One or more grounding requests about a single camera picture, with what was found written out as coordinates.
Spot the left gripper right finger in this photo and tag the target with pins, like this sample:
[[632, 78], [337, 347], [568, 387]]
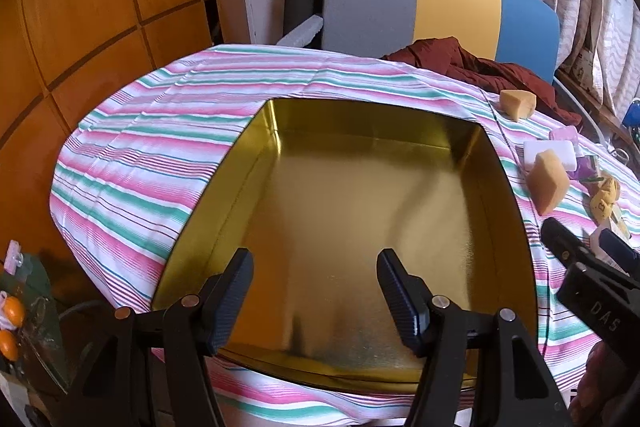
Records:
[[514, 386]]

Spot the gold metal tin box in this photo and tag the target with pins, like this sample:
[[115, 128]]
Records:
[[315, 189]]

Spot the person right hand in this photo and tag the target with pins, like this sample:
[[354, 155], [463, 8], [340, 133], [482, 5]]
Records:
[[599, 390]]

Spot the grey yellow blue chair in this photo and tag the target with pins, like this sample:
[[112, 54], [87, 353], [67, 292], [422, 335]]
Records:
[[523, 32]]

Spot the striped pink green tablecloth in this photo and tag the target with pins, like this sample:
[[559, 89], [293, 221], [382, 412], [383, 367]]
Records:
[[128, 178]]

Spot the orange ornaments bag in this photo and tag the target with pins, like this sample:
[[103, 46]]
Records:
[[31, 338]]

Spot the tan tall sponge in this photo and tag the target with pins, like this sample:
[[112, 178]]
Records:
[[547, 183]]

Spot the blue cup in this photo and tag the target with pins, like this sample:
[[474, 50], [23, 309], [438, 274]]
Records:
[[632, 116]]

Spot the tan wedge sponge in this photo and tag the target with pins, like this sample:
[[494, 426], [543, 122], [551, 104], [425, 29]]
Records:
[[517, 104]]

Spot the yellow plush toy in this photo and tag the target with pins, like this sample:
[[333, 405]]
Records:
[[603, 201]]

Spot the wooden side shelf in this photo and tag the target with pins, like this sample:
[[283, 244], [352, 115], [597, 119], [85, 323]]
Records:
[[603, 117]]

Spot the purple packet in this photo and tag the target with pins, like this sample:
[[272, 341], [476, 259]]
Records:
[[587, 168]]

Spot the wooden wardrobe panels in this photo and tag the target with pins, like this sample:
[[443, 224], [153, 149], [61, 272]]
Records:
[[59, 59]]

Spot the white rectangular block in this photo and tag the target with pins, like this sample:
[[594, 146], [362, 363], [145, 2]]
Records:
[[564, 150]]

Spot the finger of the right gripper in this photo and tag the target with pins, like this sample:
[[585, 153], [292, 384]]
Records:
[[618, 250], [563, 244]]

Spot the green edged snack packet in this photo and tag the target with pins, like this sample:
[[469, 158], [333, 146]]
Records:
[[618, 224]]

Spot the dark red cloth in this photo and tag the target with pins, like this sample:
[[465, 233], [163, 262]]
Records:
[[446, 57]]

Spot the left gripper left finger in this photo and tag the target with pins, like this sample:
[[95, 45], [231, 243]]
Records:
[[188, 332]]

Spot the pink plastic item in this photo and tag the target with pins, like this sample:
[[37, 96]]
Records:
[[566, 133]]

